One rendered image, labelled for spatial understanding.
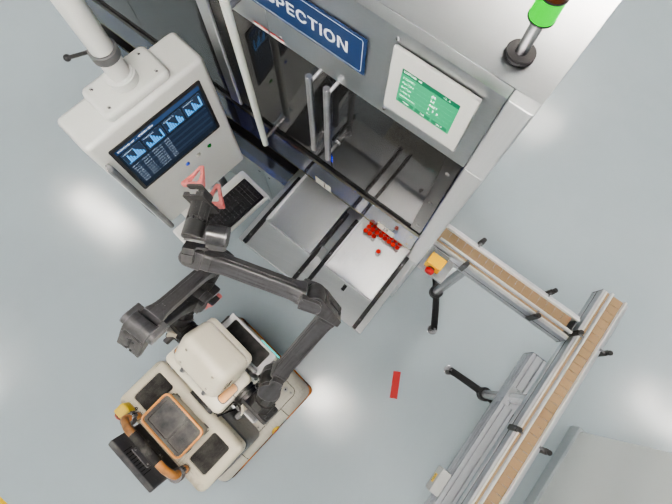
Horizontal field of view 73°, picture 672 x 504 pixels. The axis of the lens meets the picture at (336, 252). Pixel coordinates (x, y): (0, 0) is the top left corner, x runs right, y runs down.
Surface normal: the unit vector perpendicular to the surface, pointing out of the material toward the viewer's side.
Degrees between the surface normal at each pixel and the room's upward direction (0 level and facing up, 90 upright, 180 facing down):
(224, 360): 42
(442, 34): 0
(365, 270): 0
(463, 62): 0
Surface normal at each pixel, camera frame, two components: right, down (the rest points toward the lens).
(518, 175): 0.01, -0.25
